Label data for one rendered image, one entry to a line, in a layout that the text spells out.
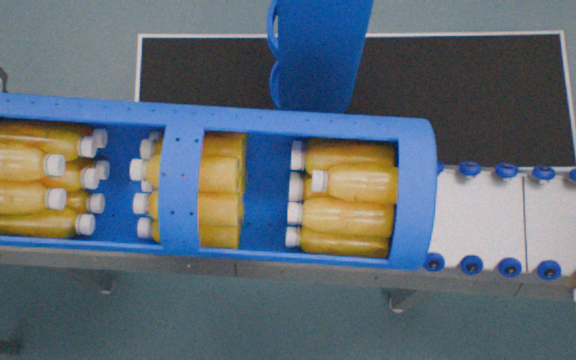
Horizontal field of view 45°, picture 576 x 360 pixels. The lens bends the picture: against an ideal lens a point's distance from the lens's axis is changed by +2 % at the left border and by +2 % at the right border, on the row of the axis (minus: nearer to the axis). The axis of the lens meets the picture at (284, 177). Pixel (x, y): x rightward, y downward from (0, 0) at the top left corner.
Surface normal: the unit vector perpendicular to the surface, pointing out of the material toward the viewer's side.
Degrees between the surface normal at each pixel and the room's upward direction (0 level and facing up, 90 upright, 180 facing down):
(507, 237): 0
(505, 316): 0
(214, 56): 0
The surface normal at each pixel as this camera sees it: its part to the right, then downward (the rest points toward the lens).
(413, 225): -0.04, 0.36
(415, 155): 0.01, -0.47
